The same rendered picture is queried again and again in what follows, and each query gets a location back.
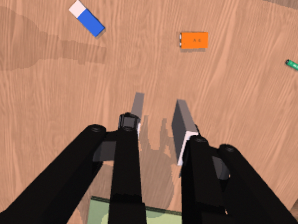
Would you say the blue and white eraser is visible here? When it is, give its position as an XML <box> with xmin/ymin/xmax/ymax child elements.
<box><xmin>69</xmin><ymin>0</ymin><xmax>105</xmax><ymax>37</ymax></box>

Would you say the orange nine-volt battery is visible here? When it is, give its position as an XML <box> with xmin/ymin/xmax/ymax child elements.
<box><xmin>180</xmin><ymin>32</ymin><xmax>208</xmax><ymax>48</ymax></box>

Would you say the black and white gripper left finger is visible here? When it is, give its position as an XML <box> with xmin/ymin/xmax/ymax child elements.
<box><xmin>0</xmin><ymin>92</ymin><xmax>147</xmax><ymax>224</ymax></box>

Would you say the green aaa battery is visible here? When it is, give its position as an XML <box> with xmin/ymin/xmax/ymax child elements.
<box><xmin>286</xmin><ymin>59</ymin><xmax>298</xmax><ymax>70</ymax></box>

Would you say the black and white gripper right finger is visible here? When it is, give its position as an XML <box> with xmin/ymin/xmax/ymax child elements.
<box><xmin>171</xmin><ymin>99</ymin><xmax>298</xmax><ymax>224</ymax></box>

